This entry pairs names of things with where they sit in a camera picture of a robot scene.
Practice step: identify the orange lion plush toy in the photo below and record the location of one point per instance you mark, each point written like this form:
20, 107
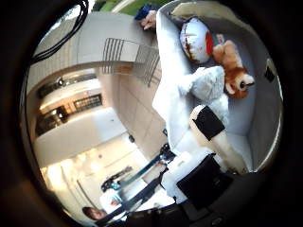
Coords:
233, 69

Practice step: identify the metal stair railing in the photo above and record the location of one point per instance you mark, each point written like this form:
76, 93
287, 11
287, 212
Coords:
132, 56

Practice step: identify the grey elephant plush toy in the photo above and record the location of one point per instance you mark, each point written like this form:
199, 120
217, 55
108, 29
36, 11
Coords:
210, 86

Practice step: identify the person in black clothes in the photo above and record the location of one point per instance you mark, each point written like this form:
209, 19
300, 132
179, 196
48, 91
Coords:
94, 213

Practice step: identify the black stand leg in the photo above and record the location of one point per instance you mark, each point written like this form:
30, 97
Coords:
135, 197

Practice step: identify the white egg plush toy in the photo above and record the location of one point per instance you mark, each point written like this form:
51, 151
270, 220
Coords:
195, 40

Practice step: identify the white rectangular container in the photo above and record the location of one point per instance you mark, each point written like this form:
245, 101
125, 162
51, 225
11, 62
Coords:
252, 104

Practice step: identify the person in blue shirt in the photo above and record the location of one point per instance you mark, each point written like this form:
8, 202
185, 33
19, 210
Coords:
146, 15

